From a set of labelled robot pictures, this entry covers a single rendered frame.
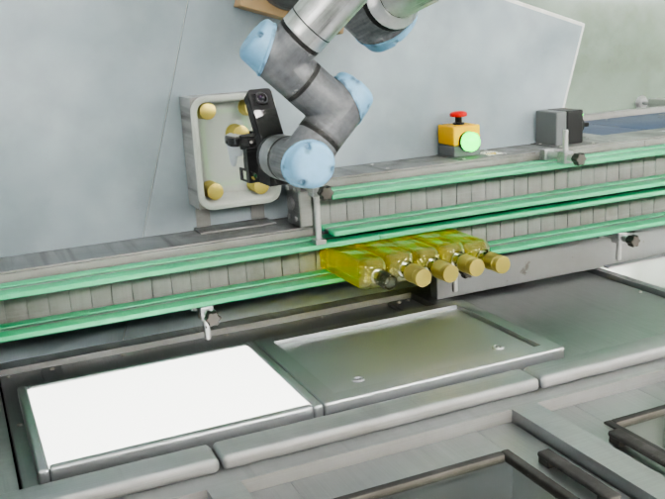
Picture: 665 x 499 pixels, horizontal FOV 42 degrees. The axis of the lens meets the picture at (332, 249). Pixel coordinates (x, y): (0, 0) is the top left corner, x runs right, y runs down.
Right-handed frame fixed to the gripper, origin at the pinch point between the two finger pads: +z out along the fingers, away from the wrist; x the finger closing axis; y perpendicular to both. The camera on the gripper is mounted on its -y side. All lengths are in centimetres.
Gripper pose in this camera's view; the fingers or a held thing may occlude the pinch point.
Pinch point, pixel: (239, 134)
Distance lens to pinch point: 165.0
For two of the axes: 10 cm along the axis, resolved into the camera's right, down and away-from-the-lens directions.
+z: -4.1, -2.0, 8.9
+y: 0.6, 9.7, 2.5
